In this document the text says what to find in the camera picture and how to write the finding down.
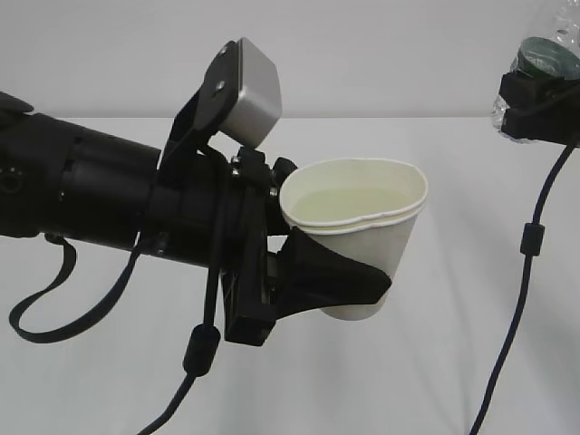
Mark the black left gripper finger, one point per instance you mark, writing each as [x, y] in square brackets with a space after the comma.
[311, 276]
[282, 169]

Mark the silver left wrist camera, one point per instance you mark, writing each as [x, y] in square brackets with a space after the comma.
[240, 96]

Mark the clear green-label water bottle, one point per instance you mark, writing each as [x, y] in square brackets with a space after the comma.
[549, 48]

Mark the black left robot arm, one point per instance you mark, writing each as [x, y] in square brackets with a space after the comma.
[69, 183]

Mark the white paper cup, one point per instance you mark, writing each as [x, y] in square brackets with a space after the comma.
[364, 209]

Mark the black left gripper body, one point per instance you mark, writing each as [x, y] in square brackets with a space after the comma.
[207, 211]

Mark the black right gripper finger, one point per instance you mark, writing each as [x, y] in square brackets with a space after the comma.
[544, 109]

